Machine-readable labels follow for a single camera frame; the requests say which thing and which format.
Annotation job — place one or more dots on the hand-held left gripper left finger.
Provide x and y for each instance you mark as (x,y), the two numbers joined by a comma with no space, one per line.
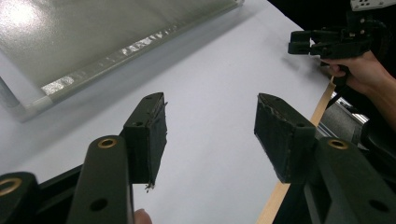
(146,137)

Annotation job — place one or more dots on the white table mat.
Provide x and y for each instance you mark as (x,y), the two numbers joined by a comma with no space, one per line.
(214,124)

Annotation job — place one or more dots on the metal two-tier shoe rack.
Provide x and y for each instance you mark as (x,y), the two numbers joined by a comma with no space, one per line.
(93,40)

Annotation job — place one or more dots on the aluminium rail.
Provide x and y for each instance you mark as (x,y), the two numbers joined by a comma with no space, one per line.
(342,119)

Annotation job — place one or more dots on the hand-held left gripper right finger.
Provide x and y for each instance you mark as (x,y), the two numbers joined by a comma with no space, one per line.
(285,140)

